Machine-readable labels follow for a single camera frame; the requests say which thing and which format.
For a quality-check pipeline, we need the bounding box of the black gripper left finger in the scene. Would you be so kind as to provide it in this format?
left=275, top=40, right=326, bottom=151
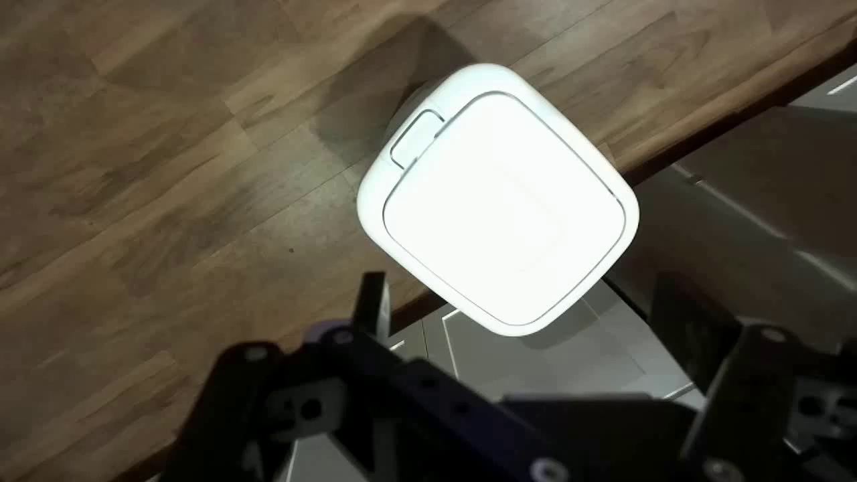
left=158, top=269, right=572, bottom=482

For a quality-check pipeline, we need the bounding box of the white square lidded bin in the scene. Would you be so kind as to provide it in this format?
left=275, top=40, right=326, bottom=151
left=354, top=63, right=642, bottom=340

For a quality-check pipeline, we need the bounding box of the white bin open button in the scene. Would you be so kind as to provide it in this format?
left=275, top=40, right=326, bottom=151
left=389, top=111, right=450, bottom=172

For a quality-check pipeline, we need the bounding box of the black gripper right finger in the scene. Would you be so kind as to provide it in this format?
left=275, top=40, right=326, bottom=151
left=647, top=270, right=857, bottom=482

